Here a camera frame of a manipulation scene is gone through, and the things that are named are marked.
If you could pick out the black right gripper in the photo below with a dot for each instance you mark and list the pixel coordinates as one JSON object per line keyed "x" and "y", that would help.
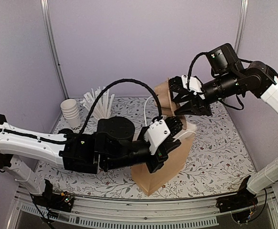
{"x": 194, "y": 108}

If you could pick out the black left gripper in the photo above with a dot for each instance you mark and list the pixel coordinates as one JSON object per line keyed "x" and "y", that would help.
{"x": 162, "y": 153}

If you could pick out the brown cardboard cup carrier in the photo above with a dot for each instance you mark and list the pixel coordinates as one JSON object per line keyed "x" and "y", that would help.
{"x": 163, "y": 93}

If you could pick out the black cup lid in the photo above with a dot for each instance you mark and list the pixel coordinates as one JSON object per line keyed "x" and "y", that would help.
{"x": 65, "y": 131}

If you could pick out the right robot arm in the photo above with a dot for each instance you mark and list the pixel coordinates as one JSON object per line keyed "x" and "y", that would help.
{"x": 231, "y": 76}

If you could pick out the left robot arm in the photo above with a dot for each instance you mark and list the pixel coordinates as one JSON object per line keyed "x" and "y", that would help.
{"x": 111, "y": 146}

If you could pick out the floral tablecloth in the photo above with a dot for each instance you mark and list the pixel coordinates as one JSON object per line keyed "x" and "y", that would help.
{"x": 217, "y": 163}

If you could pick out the bundle of wrapped white straws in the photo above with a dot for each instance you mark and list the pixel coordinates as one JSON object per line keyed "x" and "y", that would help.
{"x": 104, "y": 103}

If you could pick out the stack of white paper cups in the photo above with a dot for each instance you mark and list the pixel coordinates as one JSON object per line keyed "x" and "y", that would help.
{"x": 71, "y": 113}

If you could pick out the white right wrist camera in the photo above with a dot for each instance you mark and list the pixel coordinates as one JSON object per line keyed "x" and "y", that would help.
{"x": 184, "y": 84}

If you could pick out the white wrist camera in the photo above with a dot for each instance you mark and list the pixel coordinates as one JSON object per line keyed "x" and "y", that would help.
{"x": 184, "y": 84}
{"x": 161, "y": 131}

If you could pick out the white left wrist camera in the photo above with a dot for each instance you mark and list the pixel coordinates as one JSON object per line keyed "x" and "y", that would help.
{"x": 161, "y": 131}

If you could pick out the aluminium front rail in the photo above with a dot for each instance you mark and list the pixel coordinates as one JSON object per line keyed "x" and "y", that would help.
{"x": 110, "y": 213}

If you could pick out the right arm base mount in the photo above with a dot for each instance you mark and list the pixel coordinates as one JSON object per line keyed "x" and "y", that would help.
{"x": 242, "y": 199}

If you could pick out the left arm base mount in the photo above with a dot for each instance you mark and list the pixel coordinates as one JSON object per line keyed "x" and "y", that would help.
{"x": 62, "y": 201}

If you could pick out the left aluminium frame post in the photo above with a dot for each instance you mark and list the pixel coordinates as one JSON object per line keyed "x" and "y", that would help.
{"x": 50, "y": 36}

